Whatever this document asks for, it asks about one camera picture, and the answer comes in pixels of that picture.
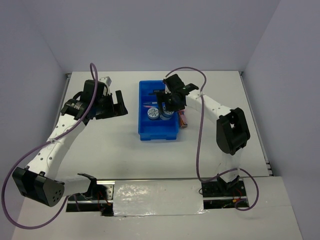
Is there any blue plastic compartment tray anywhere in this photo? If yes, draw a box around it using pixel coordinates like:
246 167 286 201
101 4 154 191
138 80 180 141

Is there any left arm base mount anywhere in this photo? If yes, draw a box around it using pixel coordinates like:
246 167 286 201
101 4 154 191
65 180 115 217

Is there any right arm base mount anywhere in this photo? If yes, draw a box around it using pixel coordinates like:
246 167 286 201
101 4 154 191
198 180 249 210

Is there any pink capped black highlighter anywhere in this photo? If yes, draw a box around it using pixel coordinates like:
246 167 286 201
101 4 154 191
153 88 166 93

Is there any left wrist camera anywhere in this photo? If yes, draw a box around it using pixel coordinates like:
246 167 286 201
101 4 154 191
99 76 112 86

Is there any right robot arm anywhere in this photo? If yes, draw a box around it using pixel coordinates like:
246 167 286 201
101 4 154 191
156 73 251 196

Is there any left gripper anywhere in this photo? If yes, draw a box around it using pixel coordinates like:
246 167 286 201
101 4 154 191
94 90 128 120

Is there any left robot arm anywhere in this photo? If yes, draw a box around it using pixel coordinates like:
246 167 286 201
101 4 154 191
12 76 128 207

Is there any blue tape roll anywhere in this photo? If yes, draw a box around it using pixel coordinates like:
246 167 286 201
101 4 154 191
147 107 160 121
159 106 175 121

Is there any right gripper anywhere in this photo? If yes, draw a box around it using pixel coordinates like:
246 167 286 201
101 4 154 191
155 90 186 115

